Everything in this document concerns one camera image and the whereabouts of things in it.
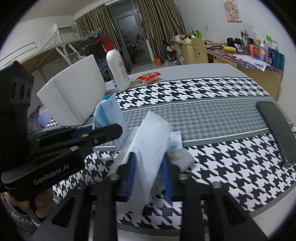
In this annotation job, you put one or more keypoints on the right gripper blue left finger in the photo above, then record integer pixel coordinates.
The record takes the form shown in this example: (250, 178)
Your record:
(126, 173)

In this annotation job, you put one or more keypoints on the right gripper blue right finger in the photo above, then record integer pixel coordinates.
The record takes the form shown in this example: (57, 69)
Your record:
(173, 185)

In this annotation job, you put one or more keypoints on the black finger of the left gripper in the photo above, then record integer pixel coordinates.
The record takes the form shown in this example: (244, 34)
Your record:
(87, 136)

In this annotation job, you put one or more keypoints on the grey sock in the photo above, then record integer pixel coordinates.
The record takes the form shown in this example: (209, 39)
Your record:
(180, 157)

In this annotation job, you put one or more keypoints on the white tissue sheet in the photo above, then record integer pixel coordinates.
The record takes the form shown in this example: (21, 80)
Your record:
(145, 175)

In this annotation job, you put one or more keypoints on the blue face mask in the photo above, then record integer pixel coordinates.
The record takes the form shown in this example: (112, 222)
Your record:
(111, 120)

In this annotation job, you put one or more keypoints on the person's left hand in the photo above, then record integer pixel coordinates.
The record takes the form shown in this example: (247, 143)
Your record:
(44, 203)

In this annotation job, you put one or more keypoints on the blue plaid quilt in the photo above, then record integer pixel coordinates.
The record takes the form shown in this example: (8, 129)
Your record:
(38, 119)

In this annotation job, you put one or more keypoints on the white foam box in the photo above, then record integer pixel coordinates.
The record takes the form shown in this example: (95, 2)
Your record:
(72, 95)

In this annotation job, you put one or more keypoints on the houndstooth table runner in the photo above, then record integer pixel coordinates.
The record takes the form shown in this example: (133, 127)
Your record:
(223, 131)

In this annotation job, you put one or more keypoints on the white pump bottle red cap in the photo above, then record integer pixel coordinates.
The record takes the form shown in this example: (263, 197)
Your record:
(116, 64)

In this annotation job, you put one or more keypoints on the metal bunk bed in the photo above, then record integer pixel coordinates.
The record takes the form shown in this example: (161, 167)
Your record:
(71, 46)

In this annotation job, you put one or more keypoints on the orange snack packet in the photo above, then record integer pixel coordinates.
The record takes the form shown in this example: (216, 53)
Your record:
(149, 77)

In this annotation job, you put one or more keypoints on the black smartphone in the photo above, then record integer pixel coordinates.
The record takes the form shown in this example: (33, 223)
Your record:
(280, 130)

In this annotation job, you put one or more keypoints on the wooden smiley chair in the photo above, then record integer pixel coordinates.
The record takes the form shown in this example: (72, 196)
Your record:
(199, 51)

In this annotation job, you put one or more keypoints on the wooden desk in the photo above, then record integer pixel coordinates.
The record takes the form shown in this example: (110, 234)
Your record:
(270, 79)

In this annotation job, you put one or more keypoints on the glass balcony door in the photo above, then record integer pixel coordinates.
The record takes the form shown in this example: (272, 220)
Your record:
(130, 29)

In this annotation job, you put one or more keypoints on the brown curtains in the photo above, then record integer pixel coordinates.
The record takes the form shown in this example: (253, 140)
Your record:
(161, 20)

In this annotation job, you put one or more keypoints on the wall air conditioner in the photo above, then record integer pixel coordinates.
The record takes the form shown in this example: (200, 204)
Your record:
(58, 27)

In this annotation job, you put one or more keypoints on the cartoon wall poster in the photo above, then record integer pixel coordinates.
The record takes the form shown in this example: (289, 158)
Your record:
(232, 11)

